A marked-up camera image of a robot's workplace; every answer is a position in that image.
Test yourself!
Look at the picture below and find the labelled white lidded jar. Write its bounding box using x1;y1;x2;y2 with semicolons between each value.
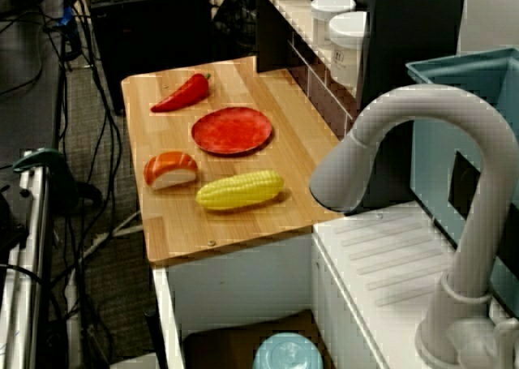
328;11;370;90

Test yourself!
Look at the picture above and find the black upright panel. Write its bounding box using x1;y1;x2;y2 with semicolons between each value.
355;0;468;217

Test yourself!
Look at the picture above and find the light blue bowl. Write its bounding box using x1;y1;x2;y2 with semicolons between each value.
252;332;325;369

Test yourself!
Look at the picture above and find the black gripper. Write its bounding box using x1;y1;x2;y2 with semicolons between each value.
255;18;294;74

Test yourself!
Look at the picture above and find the white toy sink unit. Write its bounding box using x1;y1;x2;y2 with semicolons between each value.
152;204;519;369

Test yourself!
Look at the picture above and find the red toy chili pepper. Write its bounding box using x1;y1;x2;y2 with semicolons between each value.
150;73;212;114

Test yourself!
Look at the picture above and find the salmon nigiri sushi toy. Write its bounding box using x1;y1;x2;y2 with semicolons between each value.
144;151;199;191

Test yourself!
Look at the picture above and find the grey toy faucet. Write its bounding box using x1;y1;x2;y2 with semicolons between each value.
308;84;519;367

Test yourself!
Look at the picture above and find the thick black cable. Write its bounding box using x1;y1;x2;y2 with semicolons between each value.
60;0;125;369

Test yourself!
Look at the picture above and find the white cable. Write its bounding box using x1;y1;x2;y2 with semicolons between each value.
83;208;144;260

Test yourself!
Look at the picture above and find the silver aluminium frame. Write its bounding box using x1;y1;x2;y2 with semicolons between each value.
0;149;56;369

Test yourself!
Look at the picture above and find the red round plate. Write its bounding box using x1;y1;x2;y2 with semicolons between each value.
191;106;274;157

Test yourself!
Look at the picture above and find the yellow toy corn cob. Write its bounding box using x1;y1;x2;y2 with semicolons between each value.
195;169;285;212

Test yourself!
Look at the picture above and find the brown board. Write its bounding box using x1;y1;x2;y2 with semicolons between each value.
182;308;337;369

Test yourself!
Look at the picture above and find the plain white lidded jar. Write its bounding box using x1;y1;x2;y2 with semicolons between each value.
311;0;358;49

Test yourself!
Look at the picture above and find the black computer tower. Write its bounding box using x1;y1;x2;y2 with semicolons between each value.
88;0;212;115

